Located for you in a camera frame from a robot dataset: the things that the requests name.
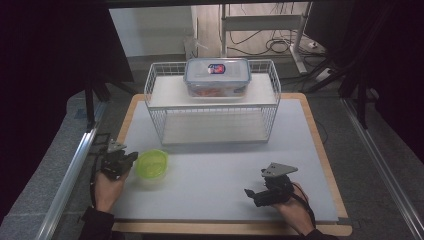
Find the dark curtain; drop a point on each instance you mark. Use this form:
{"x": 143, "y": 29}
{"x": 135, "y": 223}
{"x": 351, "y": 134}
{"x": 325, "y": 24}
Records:
{"x": 393, "y": 60}
{"x": 50, "y": 66}

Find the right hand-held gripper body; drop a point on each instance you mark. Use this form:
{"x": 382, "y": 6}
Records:
{"x": 278, "y": 188}

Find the grey table mat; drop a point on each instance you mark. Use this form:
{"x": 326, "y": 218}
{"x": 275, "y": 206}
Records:
{"x": 206, "y": 186}

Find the black metal stand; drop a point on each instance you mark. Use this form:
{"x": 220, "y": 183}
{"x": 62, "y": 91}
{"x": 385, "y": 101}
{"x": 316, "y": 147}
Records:
{"x": 89, "y": 106}

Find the white metal desk frame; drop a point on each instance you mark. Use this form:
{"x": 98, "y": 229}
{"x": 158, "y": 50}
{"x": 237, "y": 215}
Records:
{"x": 260, "y": 22}

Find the clear lidded food container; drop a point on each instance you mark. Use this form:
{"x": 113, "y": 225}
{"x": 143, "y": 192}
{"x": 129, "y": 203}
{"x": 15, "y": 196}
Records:
{"x": 200, "y": 71}

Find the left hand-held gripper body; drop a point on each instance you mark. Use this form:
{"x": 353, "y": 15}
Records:
{"x": 113, "y": 163}

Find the green lidded round container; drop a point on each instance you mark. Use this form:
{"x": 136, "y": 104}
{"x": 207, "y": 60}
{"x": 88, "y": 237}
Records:
{"x": 151, "y": 163}

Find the person's left hand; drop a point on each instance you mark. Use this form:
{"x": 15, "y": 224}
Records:
{"x": 106, "y": 193}

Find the person's right hand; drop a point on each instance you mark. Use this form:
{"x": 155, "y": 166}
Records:
{"x": 298, "y": 213}

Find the aluminium rail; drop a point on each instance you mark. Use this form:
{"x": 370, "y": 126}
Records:
{"x": 383, "y": 166}
{"x": 68, "y": 180}

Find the white cabinet panel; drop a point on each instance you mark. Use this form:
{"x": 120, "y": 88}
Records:
{"x": 150, "y": 30}

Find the white power strip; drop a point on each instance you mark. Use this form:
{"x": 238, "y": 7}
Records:
{"x": 322, "y": 75}

